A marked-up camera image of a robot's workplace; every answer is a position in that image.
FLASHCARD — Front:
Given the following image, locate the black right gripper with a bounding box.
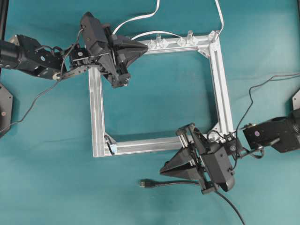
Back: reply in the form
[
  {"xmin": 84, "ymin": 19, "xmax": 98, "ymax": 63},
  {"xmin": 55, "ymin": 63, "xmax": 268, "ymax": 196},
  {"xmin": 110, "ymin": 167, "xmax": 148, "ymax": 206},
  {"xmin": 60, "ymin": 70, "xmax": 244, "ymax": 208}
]
[{"xmin": 160, "ymin": 123, "xmax": 218, "ymax": 194}]

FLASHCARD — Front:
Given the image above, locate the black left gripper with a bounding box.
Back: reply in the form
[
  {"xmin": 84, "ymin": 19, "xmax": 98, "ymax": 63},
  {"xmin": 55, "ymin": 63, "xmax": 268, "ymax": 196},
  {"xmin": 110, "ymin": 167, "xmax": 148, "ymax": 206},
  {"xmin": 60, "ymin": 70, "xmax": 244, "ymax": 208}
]
[{"xmin": 89, "ymin": 23, "xmax": 148, "ymax": 88}]

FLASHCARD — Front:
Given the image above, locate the black power cable with plug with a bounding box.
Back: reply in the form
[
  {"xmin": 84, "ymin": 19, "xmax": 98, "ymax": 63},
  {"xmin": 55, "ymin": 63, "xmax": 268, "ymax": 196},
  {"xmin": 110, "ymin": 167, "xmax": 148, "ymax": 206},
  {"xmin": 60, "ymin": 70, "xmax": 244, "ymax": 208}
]
[{"xmin": 137, "ymin": 179, "xmax": 246, "ymax": 225}]

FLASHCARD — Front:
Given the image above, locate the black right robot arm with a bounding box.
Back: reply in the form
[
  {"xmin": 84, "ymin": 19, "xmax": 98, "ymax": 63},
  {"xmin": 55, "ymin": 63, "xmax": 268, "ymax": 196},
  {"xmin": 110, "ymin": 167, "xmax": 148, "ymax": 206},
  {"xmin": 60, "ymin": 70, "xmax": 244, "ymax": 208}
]
[{"xmin": 160, "ymin": 110, "xmax": 300, "ymax": 194}]

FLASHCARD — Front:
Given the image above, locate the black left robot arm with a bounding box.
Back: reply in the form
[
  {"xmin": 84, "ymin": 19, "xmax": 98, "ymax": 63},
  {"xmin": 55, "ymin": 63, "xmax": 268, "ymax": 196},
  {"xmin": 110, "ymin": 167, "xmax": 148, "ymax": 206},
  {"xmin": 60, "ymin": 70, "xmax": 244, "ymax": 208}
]
[{"xmin": 0, "ymin": 22, "xmax": 148, "ymax": 88}]

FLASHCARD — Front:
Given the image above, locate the black zip tie loop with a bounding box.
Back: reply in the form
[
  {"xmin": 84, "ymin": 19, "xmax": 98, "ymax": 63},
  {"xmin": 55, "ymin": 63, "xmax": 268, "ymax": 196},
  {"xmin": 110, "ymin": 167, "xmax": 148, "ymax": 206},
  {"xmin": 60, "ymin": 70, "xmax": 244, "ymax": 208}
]
[{"xmin": 105, "ymin": 136, "xmax": 115, "ymax": 156}]

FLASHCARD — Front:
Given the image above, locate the white flat ribbon cable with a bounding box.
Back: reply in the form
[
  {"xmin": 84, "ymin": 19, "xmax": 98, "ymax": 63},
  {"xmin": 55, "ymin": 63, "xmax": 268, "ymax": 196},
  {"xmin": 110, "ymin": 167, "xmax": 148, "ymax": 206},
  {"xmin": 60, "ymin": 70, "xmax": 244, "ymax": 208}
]
[{"xmin": 112, "ymin": 0, "xmax": 225, "ymax": 40}]

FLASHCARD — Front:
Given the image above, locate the right wrist camera housing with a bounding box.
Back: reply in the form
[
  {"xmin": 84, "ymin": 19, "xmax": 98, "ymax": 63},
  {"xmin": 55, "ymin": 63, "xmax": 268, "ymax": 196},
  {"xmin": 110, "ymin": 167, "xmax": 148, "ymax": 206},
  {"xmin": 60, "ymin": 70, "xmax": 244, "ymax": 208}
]
[{"xmin": 201, "ymin": 142, "xmax": 235, "ymax": 192}]

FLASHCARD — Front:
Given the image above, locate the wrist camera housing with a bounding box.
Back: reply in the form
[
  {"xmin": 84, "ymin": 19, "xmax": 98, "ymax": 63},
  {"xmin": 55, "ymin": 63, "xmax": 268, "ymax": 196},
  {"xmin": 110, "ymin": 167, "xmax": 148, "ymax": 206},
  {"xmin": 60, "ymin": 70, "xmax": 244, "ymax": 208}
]
[
  {"xmin": 201, "ymin": 142, "xmax": 235, "ymax": 192},
  {"xmin": 80, "ymin": 12, "xmax": 109, "ymax": 57}
]

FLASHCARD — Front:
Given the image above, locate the left wrist camera housing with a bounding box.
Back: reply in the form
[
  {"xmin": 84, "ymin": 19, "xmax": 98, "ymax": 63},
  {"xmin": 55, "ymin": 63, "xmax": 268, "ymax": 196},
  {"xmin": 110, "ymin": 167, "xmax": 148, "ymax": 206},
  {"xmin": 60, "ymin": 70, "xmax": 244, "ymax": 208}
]
[{"xmin": 80, "ymin": 12, "xmax": 109, "ymax": 57}]

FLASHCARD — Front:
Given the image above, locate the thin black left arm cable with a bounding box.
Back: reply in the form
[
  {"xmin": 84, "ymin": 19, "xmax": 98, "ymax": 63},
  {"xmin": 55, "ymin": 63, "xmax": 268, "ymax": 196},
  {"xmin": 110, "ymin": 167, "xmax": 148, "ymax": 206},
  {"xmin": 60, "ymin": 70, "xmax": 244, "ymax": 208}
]
[{"xmin": 0, "ymin": 28, "xmax": 85, "ymax": 133}]

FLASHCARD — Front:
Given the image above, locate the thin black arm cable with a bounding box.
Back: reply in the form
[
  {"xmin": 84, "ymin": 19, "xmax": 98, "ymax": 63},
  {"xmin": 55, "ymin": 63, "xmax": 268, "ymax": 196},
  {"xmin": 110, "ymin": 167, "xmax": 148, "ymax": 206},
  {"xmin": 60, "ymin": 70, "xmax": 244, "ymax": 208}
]
[
  {"xmin": 231, "ymin": 73, "xmax": 300, "ymax": 169},
  {"xmin": 0, "ymin": 28, "xmax": 85, "ymax": 133}
]

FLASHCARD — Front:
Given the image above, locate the silver aluminium extrusion frame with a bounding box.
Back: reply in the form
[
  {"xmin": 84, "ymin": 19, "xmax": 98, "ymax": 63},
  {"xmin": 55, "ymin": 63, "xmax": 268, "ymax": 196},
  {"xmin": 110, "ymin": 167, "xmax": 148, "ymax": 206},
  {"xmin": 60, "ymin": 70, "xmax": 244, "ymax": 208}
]
[{"xmin": 89, "ymin": 31, "xmax": 234, "ymax": 158}]

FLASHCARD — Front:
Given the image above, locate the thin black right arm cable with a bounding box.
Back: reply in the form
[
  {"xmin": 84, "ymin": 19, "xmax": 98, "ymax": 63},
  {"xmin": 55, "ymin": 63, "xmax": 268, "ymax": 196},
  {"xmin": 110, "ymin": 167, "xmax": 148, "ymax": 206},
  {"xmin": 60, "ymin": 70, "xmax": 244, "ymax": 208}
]
[{"xmin": 231, "ymin": 73, "xmax": 300, "ymax": 169}]

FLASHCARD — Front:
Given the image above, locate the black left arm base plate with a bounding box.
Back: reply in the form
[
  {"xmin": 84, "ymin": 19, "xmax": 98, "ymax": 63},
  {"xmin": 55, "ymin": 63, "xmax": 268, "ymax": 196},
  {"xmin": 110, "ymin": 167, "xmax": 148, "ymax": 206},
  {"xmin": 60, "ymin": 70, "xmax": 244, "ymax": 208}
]
[{"xmin": 0, "ymin": 83, "xmax": 13, "ymax": 137}]

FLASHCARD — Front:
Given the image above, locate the black vertical rail at left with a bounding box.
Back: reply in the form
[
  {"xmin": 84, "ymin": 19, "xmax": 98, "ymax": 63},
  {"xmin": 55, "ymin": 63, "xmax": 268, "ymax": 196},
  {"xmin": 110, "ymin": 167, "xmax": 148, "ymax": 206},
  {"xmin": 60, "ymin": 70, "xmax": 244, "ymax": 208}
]
[{"xmin": 0, "ymin": 0, "xmax": 9, "ymax": 40}]

